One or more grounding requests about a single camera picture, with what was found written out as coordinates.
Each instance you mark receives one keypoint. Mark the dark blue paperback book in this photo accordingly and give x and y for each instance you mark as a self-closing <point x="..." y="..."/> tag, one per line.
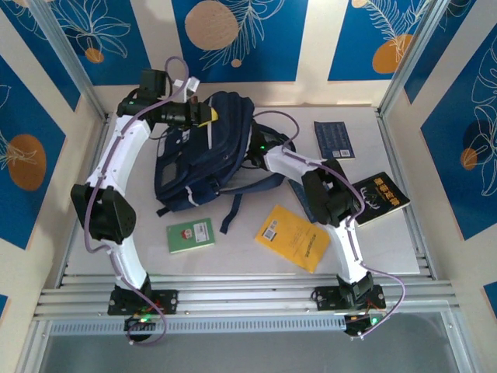
<point x="334" y="136"/>
<point x="299" y="198"/>

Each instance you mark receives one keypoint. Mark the aluminium side rail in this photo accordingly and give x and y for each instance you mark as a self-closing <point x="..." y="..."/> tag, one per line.
<point x="75" y="233"/>
<point x="388" y="140"/>

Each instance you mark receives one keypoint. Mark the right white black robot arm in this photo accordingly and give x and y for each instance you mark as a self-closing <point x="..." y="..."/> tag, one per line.
<point x="349" y="248"/>

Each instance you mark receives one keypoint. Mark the black book with gold title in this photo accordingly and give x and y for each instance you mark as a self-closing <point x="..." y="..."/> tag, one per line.
<point x="382" y="200"/>

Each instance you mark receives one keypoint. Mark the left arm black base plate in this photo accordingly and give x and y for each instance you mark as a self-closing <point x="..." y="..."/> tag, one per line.
<point x="167" y="301"/>

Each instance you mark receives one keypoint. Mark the left aluminium side rail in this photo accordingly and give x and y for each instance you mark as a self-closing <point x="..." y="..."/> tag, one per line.
<point x="75" y="233"/>

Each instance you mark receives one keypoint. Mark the right aluminium corner post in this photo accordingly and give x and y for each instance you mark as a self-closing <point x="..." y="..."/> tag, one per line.
<point x="415" y="58"/>

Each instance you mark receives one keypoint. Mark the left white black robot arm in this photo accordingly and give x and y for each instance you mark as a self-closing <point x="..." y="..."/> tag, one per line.
<point x="116" y="155"/>

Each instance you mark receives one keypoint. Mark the small green book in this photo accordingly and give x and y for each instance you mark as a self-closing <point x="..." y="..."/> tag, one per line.
<point x="190" y="235"/>

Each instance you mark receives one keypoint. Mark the navy blue student backpack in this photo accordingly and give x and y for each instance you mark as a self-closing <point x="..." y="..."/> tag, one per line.
<point x="217" y="155"/>

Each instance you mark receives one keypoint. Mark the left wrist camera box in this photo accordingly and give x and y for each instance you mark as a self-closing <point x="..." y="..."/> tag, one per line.
<point x="190" y="85"/>

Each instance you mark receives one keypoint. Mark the aluminium front frame rail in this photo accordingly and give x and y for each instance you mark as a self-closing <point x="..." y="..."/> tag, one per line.
<point x="248" y="295"/>

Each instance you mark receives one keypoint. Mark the yellow paperback book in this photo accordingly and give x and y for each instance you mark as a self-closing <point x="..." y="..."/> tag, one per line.
<point x="295" y="241"/>

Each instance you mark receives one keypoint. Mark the aluminium corner post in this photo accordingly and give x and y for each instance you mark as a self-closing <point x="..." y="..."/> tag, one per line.
<point x="415" y="58"/>
<point x="66" y="58"/>

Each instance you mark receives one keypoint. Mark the left aluminium corner post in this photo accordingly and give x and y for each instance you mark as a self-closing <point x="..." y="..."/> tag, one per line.
<point x="66" y="58"/>

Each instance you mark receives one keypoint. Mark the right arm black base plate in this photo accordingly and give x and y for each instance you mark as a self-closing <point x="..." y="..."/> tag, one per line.
<point x="328" y="298"/>

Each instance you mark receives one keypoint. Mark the right aluminium side rail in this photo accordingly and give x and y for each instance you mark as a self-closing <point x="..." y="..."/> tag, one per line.
<point x="388" y="140"/>

